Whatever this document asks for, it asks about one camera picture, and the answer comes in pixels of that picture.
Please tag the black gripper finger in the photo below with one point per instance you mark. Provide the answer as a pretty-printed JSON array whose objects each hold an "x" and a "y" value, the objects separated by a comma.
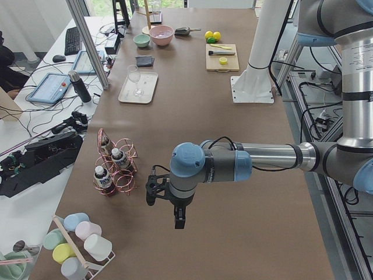
[
  {"x": 176, "y": 222},
  {"x": 181, "y": 217}
]

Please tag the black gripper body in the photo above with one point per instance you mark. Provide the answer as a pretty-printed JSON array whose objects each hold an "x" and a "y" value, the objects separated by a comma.
[{"x": 178, "y": 202}]

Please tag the copper wire bottle basket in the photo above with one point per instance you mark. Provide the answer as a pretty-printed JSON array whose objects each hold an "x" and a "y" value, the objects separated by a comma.
[{"x": 124, "y": 180}]

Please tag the tea bottle front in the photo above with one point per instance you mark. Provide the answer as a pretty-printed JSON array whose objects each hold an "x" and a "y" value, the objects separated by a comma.
[{"x": 104, "y": 181}]

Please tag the tea bottle back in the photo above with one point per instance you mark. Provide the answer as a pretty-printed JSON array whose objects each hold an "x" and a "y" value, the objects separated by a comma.
[{"x": 105, "y": 142}]

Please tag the white cup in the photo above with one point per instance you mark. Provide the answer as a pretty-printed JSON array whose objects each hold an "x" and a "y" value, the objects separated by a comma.
[{"x": 98, "y": 247}]

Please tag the pink cup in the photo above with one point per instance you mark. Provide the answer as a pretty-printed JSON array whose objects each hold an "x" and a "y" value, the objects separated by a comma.
[{"x": 84, "y": 229}]

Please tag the white cup rack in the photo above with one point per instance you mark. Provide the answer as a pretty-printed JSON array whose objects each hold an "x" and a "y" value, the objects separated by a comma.
[{"x": 94, "y": 268}]

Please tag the blue cup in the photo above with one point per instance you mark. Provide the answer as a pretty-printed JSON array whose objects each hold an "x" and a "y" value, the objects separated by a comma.
[{"x": 72, "y": 220}]

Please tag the grey cup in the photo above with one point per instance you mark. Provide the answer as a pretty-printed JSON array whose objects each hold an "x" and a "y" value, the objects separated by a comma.
[{"x": 73, "y": 269}]

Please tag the yellow cup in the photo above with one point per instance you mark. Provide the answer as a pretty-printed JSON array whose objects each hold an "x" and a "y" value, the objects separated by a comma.
[{"x": 62, "y": 252}]

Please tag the beige serving tray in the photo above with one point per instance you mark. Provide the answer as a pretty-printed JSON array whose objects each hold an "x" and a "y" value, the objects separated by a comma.
[{"x": 146, "y": 84}]

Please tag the green cup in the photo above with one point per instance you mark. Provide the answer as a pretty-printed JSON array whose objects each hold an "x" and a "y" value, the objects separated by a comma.
[{"x": 53, "y": 239}]

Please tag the clear wine glass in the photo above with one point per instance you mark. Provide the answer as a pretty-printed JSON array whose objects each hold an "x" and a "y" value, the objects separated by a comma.
[{"x": 134, "y": 76}]

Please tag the dark grey folded cloth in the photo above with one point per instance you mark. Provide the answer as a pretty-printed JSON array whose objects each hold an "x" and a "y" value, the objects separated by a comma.
[{"x": 144, "y": 61}]

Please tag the half lemon slice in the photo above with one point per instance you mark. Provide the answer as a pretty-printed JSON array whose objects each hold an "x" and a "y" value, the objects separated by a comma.
[{"x": 223, "y": 60}]

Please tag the wooden cutting board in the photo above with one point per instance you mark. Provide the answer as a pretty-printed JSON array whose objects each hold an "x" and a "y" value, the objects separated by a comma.
[{"x": 212, "y": 62}]

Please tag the yellow plastic peeler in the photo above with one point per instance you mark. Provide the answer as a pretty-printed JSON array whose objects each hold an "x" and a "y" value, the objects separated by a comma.
[{"x": 220, "y": 46}]

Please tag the black thermos bottle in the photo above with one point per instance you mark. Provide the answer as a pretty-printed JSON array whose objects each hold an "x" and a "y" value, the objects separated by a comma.
[{"x": 79, "y": 86}]

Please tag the green lime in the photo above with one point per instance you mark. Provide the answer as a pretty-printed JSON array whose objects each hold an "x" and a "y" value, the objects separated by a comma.
[{"x": 211, "y": 40}]

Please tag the green bowl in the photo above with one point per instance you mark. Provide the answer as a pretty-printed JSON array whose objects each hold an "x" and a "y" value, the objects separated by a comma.
[{"x": 142, "y": 40}]

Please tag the blue teach pendant far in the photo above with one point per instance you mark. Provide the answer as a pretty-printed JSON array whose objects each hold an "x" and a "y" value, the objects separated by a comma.
[{"x": 82, "y": 64}]

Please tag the blue teach pendant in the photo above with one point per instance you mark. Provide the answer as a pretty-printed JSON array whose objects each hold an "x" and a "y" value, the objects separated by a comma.
[
  {"x": 51, "y": 89},
  {"x": 82, "y": 64}
]

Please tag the pink bowl with ice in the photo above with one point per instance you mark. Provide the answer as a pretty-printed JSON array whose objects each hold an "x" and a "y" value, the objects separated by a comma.
[{"x": 161, "y": 35}]

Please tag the blue teach pendant near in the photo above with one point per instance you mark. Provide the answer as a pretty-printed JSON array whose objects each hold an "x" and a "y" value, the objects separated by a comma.
[{"x": 51, "y": 89}]

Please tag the metal ice scoop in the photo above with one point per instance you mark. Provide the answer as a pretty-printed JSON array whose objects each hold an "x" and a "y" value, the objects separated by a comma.
[{"x": 185, "y": 31}]

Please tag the yellow lemon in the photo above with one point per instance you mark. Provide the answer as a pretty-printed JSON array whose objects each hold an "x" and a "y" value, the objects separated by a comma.
[
  {"x": 208, "y": 34},
  {"x": 217, "y": 35}
]

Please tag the black computer mouse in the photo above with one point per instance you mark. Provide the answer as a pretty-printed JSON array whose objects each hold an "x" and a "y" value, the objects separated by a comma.
[{"x": 58, "y": 58}]

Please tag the wooden cup tree stand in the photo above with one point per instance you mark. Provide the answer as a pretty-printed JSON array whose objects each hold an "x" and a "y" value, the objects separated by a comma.
[{"x": 153, "y": 14}]

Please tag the black keyboard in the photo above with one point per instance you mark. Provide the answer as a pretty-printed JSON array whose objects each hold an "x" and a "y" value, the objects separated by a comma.
[{"x": 72, "y": 41}]

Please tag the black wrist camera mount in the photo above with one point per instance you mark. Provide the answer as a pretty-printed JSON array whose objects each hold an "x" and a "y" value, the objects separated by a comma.
[{"x": 157, "y": 186}]

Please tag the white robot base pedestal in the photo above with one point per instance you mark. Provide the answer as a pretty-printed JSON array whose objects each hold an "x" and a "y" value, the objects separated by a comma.
[{"x": 253, "y": 85}]

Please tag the black handled knife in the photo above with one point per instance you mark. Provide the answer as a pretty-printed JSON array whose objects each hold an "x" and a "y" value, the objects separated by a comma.
[{"x": 211, "y": 53}]

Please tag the aluminium frame post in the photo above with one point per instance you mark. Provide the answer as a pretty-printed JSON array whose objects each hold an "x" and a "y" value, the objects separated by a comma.
[{"x": 83, "y": 29}]

